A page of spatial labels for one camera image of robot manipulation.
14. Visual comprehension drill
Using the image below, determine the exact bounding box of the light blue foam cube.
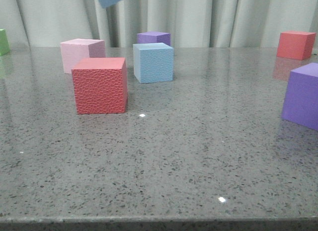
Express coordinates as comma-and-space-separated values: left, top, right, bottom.
133, 43, 174, 83

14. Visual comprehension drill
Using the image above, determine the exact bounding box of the large red foam cube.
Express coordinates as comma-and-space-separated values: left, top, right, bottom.
72, 57, 128, 114

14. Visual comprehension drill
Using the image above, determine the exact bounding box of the far purple foam cube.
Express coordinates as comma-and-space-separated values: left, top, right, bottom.
137, 31, 171, 46

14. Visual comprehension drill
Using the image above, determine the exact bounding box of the purple foam cube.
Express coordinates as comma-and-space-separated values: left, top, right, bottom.
137, 31, 171, 46
281, 63, 318, 130

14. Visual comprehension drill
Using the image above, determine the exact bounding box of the pink foam cube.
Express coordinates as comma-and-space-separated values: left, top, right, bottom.
60, 38, 105, 74

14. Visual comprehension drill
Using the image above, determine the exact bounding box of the near purple foam cube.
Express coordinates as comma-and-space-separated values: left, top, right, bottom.
281, 63, 318, 130

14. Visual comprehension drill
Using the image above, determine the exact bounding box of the far red foam cube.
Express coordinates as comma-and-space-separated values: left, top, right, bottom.
276, 31, 316, 61

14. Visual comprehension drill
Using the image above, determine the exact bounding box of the grey-green curtain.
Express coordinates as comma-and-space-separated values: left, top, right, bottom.
0, 0, 318, 47

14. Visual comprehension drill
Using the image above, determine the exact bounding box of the green foam cube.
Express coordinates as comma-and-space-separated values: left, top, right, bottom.
0, 29, 10, 56

